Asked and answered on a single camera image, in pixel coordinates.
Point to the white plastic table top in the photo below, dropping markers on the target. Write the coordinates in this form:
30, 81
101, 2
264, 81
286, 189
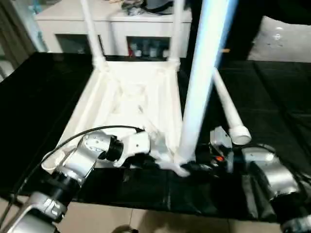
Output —
102, 102

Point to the white plastic table leg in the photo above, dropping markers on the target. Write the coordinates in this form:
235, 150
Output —
93, 31
206, 72
230, 114
175, 31

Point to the brown rounded robot part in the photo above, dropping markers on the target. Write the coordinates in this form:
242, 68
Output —
125, 229

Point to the red bottle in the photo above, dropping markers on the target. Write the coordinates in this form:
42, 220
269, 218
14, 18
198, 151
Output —
131, 51

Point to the black cabinet gold label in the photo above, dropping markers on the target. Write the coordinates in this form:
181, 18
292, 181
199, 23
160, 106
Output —
245, 24

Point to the black bundle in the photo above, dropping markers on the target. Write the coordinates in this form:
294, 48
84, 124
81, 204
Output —
132, 9

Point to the white cabinet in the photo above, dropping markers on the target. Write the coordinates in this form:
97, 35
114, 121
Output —
60, 26

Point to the dark helmet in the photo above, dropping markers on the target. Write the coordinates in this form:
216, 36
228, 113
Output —
158, 3

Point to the light blue hanging strip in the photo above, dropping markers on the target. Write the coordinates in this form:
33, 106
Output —
37, 34

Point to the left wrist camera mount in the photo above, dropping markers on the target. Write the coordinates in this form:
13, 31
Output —
136, 143

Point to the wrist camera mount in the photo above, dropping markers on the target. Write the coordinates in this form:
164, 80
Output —
136, 143
221, 140

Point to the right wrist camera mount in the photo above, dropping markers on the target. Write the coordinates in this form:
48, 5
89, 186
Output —
221, 140

